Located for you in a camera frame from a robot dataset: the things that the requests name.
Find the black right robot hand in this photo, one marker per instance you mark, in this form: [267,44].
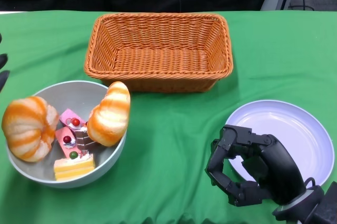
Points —
[276,168]

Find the grey round bowl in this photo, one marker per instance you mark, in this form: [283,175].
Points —
[76,97]

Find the pink cake with cherry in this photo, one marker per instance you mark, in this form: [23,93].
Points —
[61,133]
[68,115]

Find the long orange bread loaf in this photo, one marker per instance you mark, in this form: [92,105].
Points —
[110,118]

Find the orange wicker basket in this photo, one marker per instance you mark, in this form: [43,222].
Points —
[160,61]

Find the chocolate layer cake slice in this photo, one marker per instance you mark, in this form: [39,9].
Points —
[84,141]

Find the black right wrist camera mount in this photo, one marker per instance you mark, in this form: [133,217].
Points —
[327,208]

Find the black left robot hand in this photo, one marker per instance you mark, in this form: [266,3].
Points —
[3,79]

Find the green tablecloth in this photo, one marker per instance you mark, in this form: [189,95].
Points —
[173,134]

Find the round striped pumpkin bread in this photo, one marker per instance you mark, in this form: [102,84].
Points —
[26,129]

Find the lilac round plate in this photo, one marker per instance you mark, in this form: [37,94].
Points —
[289,129]

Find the yellow layer cake slice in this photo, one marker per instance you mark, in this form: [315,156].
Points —
[73,168]

